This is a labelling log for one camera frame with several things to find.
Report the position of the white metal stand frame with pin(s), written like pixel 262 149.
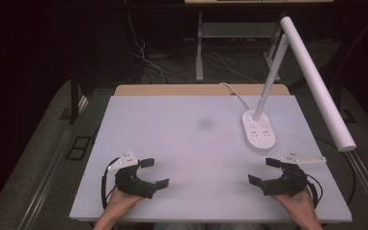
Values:
pixel 199 64

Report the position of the person's right hand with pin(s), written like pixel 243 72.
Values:
pixel 295 202

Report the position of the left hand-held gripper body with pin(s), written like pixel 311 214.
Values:
pixel 131 182

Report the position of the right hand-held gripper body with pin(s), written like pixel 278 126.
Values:
pixel 286 183

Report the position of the white desk lamp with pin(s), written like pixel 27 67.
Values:
pixel 258 134

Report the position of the person's left hand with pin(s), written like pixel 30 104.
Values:
pixel 123 200

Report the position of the wooden table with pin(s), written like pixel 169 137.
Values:
pixel 179 89

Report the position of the black floor frame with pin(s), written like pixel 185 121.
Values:
pixel 78 147

